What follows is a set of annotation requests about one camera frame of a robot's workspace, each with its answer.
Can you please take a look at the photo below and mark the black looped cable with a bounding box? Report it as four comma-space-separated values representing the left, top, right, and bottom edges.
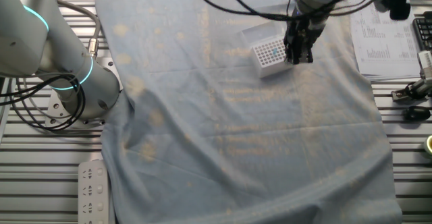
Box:
0, 74, 87, 132

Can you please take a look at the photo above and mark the light blue cloth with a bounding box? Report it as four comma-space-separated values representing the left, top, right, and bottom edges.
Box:
94, 0, 403, 224

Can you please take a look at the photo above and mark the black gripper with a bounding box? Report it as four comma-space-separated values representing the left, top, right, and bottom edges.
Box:
284, 7, 327, 65

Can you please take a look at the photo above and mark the printed paper stack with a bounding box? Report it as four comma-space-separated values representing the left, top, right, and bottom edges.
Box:
350, 1, 423, 82

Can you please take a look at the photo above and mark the black keyboard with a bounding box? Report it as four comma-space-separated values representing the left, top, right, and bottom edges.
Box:
412, 11, 432, 53

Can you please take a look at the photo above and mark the grey cable with metal plug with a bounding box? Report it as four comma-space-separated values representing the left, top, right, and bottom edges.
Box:
55, 0, 102, 58

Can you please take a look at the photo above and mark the silver ribbed camera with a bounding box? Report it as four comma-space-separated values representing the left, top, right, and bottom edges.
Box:
417, 50, 432, 84

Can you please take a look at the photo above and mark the white pipette tip holder box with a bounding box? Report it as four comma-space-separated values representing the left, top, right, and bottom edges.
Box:
240, 21, 294, 80

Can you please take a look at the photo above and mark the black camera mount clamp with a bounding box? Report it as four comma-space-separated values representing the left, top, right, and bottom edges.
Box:
391, 80, 432, 102

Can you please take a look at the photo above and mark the black computer mouse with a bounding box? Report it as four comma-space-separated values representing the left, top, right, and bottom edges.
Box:
402, 105, 432, 122

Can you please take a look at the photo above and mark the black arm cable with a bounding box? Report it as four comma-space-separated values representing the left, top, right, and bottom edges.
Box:
190, 0, 389, 23

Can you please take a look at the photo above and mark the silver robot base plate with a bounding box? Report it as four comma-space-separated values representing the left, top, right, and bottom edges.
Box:
45, 57, 124, 129

